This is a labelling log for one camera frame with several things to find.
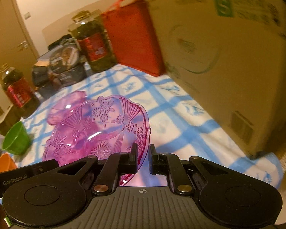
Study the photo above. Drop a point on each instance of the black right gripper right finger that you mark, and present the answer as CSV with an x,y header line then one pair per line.
x,y
187,177

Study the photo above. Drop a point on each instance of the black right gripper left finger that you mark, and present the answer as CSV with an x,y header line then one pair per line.
x,y
101,177

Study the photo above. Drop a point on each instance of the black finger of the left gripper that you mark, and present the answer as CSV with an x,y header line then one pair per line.
x,y
9,178

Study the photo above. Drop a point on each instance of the orange plastic bowl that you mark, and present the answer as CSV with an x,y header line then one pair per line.
x,y
6,163

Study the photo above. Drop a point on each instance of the green plastic bowl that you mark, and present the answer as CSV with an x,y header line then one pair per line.
x,y
17,140

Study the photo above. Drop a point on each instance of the large pink plastic plate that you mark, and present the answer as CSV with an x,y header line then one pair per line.
x,y
100,127

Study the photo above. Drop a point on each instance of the blue white checkered tablecloth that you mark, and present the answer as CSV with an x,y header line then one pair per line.
x,y
179,125

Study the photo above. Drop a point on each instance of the oil jug at table edge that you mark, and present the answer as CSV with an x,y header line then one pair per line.
x,y
18,91

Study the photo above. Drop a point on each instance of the dark container under round one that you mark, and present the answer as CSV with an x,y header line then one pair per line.
x,y
47,90

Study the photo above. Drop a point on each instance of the dark instant meal box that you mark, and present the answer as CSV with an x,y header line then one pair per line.
x,y
71,76

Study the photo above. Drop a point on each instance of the dark round food container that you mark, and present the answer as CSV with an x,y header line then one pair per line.
x,y
40,73

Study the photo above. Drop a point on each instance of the round instant rice bowl lid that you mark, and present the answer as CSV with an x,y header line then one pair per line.
x,y
65,58

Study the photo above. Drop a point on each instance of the oil jug beside red bag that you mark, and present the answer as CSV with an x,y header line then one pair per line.
x,y
88,30

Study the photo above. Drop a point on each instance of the large cardboard box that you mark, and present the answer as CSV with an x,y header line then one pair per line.
x,y
230,56

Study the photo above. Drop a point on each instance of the wooden door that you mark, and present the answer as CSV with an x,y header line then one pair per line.
x,y
16,46

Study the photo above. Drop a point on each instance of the red gift bag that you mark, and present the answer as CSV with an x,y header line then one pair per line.
x,y
131,32

